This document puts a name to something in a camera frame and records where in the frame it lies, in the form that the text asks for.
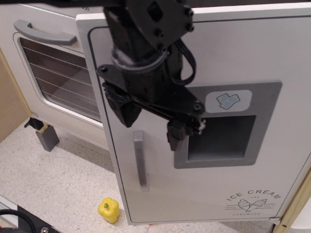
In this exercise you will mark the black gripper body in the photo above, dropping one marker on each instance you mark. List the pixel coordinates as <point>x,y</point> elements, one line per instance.
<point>156,86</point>

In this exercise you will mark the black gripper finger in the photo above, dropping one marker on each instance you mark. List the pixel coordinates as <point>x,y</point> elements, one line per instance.
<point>122,105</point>
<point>176,133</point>

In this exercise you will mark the white toy fridge door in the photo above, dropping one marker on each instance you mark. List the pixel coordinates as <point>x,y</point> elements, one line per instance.
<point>232,42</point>

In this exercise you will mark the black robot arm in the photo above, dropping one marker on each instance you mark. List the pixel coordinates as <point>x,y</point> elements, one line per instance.
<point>133,30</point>

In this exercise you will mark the grey ice dispenser panel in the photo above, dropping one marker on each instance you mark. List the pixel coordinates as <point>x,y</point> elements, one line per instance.
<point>237,117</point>

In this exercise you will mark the grey kitchen leg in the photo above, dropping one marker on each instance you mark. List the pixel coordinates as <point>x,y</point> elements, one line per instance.
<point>48,138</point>

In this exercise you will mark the yellow toy bell pepper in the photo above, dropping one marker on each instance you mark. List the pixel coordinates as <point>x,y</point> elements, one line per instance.
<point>109,210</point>

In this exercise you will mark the white toy oven door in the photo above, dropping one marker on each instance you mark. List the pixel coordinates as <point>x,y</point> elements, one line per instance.
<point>54,79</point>

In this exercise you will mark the grey fridge door handle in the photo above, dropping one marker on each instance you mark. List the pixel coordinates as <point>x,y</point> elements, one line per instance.
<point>140,161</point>

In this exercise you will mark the black clamp bracket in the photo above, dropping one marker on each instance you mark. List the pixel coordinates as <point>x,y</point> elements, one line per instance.
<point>34,123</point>

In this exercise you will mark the light wooden frame left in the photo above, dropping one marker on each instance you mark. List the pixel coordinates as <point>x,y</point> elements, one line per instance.
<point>15,84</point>

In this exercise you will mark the grey oven door handle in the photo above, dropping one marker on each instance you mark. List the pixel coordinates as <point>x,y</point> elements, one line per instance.
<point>61,39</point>

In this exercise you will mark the light wooden post right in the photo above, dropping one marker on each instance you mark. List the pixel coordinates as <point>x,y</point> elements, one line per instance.
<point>297,204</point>

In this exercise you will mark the black base plate with screw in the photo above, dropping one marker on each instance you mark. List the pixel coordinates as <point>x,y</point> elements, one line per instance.
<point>38,223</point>

